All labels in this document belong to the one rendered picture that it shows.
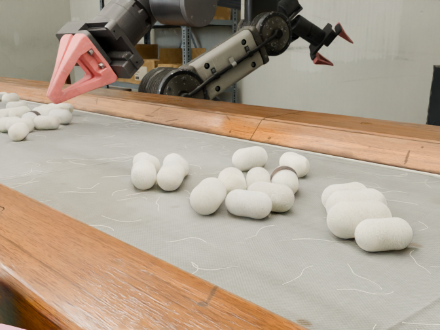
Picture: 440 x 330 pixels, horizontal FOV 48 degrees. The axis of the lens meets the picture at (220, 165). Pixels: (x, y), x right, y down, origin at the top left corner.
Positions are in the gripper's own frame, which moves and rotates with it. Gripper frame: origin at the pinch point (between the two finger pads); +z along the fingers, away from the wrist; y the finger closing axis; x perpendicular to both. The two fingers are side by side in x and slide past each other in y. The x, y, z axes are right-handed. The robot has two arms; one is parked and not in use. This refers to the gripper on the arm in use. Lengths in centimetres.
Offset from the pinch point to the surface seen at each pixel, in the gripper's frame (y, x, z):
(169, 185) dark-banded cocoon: 25.3, 0.4, 6.6
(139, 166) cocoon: 22.9, -1.1, 6.5
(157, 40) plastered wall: -273, 147, -187
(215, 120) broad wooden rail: 9.5, 13.3, -10.1
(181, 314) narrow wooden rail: 41.6, -9.6, 15.7
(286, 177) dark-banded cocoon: 32.4, 2.8, 2.2
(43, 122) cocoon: -7.1, 4.3, 1.3
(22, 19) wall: -444, 110, -175
